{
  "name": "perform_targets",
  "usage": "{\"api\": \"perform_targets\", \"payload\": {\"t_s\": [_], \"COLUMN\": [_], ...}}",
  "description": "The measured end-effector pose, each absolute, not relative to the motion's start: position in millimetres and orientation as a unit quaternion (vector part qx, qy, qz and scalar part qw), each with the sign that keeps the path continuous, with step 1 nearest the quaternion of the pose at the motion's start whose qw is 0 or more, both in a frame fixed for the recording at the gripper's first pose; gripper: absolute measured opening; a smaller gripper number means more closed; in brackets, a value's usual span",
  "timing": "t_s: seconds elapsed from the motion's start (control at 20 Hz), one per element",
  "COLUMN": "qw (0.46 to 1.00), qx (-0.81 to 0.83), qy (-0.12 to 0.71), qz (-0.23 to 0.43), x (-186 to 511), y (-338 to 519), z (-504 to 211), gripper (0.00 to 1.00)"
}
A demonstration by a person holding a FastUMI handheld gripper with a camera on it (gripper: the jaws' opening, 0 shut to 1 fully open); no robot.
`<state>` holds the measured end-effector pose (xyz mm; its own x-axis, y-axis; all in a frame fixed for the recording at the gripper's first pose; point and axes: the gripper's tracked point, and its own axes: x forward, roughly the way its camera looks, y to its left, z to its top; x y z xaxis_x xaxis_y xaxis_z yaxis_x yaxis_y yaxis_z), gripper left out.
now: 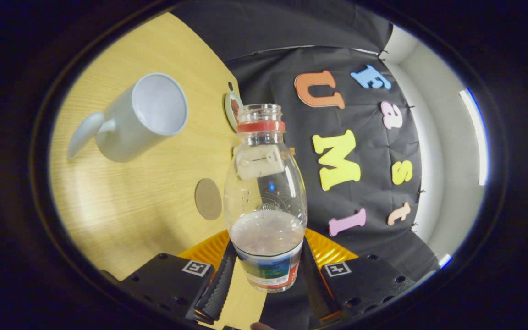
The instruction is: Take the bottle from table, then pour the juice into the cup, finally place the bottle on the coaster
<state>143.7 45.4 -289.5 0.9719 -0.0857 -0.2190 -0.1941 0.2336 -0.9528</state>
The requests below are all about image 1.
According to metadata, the round brown coaster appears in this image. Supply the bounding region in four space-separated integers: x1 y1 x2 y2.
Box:
194 178 223 221

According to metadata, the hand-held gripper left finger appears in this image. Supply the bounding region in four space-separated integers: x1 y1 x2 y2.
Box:
100 229 237 324

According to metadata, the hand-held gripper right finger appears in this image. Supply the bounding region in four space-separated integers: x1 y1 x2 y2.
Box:
302 228 416 324

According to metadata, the wooden table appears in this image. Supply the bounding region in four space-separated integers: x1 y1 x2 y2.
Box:
49 11 269 330

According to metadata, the clear juice bottle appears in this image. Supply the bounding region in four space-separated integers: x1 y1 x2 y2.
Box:
224 104 308 294

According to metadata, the ceiling light panel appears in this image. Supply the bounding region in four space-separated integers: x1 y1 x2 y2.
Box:
459 88 489 186

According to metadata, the white cup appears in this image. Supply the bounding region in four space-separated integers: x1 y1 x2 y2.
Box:
67 72 189 163

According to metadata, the white toaster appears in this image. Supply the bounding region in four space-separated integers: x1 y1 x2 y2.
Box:
234 144 292 181

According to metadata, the green plate with food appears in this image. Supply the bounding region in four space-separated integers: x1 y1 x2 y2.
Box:
224 91 245 133

